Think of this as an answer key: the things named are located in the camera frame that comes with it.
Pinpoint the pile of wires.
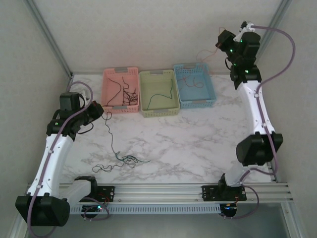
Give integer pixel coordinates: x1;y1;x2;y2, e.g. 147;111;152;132
105;112;122;161

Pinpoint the orange jumper wire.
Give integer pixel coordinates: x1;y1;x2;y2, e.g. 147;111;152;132
189;76;204;89
197;27;222;75

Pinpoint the black jumper wire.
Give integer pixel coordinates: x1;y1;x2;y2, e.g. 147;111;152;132
123;94;138;106
122;75;132;105
122;87;139;100
106;78;124;106

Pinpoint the green jumper wire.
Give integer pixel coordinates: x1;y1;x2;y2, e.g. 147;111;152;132
147;79;173;110
92;162;119;174
116;155;151;171

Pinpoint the pink perforated plastic basket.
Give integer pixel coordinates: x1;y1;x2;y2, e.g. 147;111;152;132
101;66;140;116

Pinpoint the blue perforated plastic basket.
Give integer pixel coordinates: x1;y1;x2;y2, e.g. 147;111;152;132
172;62;216;110

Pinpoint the green perforated plastic basket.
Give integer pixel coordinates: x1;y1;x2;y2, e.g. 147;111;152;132
138;69;180;118

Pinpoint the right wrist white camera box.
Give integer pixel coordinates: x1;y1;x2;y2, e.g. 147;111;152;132
239;21;255;33

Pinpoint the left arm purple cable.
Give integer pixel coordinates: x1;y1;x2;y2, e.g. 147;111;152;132
26;82;110;238

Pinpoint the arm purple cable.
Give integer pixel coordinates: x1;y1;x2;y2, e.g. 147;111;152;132
222;24;297;220
26;82;110;238

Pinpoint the aluminium table end rail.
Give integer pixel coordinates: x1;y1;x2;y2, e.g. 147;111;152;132
71;71;232;75

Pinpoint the aluminium table side rail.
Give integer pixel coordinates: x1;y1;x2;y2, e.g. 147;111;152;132
266;161;277;183
64;74;74;94

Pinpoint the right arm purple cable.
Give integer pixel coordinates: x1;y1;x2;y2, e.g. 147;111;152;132
222;24;297;220

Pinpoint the aluminium frame post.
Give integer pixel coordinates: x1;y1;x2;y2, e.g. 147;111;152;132
243;0;293;79
281;202;299;238
28;0;74;78

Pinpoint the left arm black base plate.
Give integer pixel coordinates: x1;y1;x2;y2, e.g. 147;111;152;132
95;185;116;202

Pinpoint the aluminium mounting rail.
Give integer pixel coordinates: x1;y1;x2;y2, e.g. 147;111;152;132
26;182;293;203

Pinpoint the grey slotted cable duct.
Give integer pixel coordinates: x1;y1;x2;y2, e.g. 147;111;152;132
69;204;222;215

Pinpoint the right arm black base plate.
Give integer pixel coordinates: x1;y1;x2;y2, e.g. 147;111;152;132
202;184;248;202

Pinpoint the aluminium lower frame post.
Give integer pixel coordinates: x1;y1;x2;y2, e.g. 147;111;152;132
281;202;299;238

